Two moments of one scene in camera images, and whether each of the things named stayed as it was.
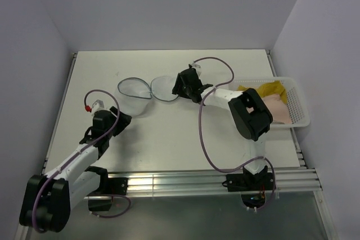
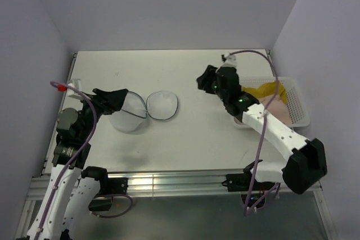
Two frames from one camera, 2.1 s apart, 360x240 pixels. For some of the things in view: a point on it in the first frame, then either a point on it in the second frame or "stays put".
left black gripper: x=124 y=120 to x=109 y=101
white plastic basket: x=297 y=108 stays put
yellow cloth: x=268 y=88 stays put
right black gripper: x=179 y=81 to x=210 y=73
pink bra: x=278 y=108 stays put
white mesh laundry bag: x=134 y=96 to x=161 y=105
